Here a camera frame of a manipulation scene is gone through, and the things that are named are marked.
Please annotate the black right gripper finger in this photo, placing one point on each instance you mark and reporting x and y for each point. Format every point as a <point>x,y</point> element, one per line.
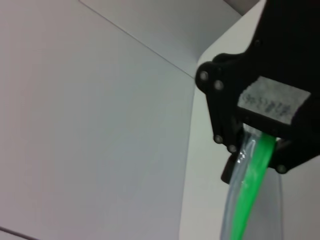
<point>222,112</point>
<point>295,155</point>

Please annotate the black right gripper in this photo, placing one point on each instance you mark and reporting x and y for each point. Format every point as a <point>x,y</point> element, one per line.
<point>287,50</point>

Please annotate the clear green-zip document bag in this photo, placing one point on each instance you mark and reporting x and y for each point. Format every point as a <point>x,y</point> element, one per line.
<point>247,195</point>

